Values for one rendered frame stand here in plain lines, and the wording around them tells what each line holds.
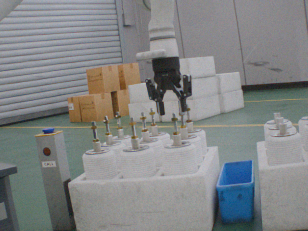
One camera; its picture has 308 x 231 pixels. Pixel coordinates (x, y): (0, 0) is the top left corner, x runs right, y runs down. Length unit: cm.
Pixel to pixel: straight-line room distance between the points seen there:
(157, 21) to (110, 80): 384
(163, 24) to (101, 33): 642
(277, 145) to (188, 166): 25
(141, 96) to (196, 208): 308
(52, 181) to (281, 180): 69
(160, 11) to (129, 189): 48
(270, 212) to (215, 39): 613
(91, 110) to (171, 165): 377
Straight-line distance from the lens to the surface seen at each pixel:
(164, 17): 116
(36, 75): 671
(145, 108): 413
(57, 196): 137
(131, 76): 522
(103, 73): 491
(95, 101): 482
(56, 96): 690
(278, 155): 114
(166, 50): 115
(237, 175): 151
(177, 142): 118
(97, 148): 125
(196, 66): 381
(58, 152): 134
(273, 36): 658
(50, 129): 135
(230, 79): 422
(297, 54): 641
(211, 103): 396
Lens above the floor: 45
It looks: 5 degrees down
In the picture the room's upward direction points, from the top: 7 degrees counter-clockwise
